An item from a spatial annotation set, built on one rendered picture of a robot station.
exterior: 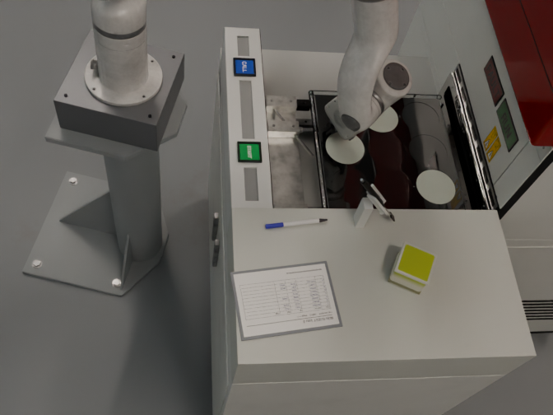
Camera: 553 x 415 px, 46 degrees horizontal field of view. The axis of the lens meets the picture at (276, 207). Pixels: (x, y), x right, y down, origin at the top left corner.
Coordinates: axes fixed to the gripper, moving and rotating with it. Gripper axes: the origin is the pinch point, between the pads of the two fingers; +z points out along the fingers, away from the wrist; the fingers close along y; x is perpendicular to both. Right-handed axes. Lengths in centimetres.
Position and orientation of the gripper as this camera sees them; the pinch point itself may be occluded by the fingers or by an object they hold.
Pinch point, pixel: (332, 127)
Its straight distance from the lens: 164.4
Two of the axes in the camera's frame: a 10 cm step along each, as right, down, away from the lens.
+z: -3.4, 2.2, 9.1
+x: 7.7, -4.9, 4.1
